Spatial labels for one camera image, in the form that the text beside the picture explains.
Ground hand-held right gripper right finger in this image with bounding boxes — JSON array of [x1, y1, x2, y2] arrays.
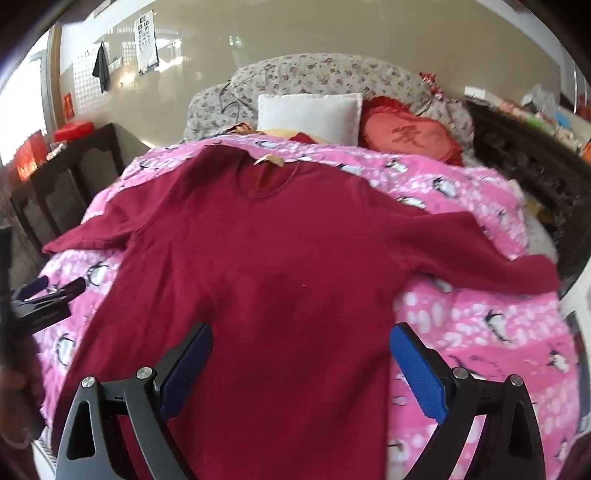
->
[[389, 322, 548, 480]]

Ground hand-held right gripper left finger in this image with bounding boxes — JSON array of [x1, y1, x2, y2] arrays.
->
[[53, 322, 214, 480]]

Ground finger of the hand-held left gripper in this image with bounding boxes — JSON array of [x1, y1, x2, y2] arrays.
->
[[13, 276, 51, 303], [14, 277, 88, 334]]

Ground dark red sweater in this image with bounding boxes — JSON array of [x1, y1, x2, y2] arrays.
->
[[42, 141, 561, 480]]

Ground person's left forearm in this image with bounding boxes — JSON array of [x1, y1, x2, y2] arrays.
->
[[0, 440, 41, 480]]

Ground person's left hand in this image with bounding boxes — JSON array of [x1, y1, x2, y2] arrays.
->
[[0, 367, 42, 446]]

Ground pink penguin print blanket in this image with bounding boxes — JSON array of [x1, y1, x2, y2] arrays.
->
[[34, 134, 583, 480]]

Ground dark wooden side cabinet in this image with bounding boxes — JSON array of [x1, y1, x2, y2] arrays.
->
[[10, 122, 126, 247]]

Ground red paper bags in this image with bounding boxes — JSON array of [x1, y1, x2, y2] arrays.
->
[[15, 130, 50, 182]]

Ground red box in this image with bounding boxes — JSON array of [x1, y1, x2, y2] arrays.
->
[[53, 121, 94, 144]]

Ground window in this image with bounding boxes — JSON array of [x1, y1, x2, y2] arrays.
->
[[0, 32, 62, 168]]

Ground dark hanging cloth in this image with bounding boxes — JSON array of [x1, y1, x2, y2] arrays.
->
[[91, 41, 112, 94]]

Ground red heart cushion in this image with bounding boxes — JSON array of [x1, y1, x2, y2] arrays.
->
[[358, 96, 465, 167]]

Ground dark carved wooden cabinet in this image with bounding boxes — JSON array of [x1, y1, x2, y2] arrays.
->
[[464, 99, 591, 280]]

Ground white pillow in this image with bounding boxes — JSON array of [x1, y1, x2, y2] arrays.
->
[[256, 92, 364, 147]]

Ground red knot ornament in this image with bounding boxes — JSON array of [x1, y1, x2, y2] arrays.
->
[[418, 71, 448, 99]]

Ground pile of assorted packets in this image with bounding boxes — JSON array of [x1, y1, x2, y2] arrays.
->
[[464, 83, 591, 164]]

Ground floral pillows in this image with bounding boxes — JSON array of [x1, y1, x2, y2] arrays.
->
[[184, 53, 476, 160]]

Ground black wire clothes hanger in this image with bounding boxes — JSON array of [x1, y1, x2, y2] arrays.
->
[[216, 80, 241, 116]]

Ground wall calendar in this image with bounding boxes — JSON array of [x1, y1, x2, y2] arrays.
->
[[135, 14, 160, 75]]

